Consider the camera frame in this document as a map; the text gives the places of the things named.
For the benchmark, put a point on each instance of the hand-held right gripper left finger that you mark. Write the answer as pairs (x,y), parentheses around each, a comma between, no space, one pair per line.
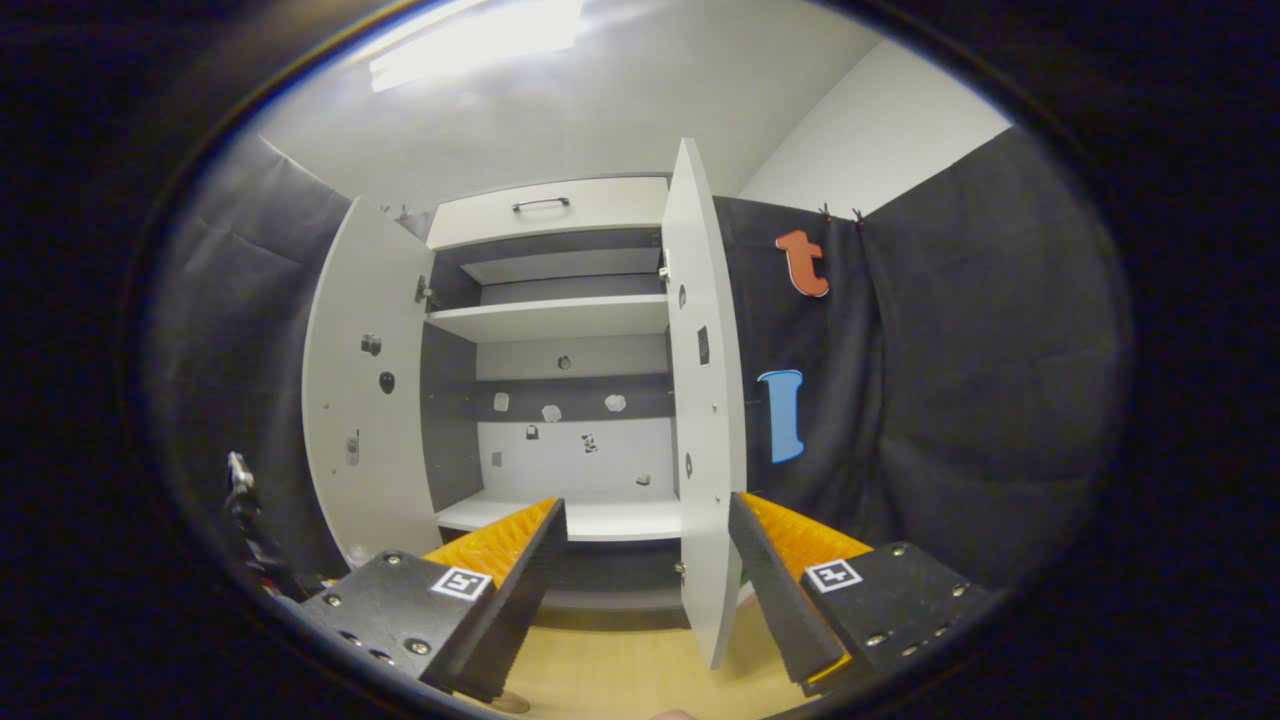
(520,600)

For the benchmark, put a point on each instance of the white cabinet door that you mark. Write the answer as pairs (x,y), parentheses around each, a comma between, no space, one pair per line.
(700,450)
(360,300)

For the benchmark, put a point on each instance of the black backdrop cloth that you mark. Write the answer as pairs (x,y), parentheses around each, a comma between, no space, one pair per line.
(950,350)

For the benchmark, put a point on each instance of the round coaster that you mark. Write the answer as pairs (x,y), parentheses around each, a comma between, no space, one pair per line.
(510,704)

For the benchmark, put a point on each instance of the white drawer front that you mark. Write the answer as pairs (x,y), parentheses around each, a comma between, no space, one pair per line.
(480,222)

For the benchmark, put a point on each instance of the white cabinet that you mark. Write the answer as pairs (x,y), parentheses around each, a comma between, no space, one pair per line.
(570,460)

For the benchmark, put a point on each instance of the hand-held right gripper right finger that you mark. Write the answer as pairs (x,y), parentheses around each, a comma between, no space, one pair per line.
(775,590)

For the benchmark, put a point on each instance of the green object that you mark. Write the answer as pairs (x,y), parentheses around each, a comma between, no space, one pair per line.
(745,590)

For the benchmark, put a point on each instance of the white cabinet shelf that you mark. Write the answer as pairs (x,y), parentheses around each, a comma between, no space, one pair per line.
(550,318)

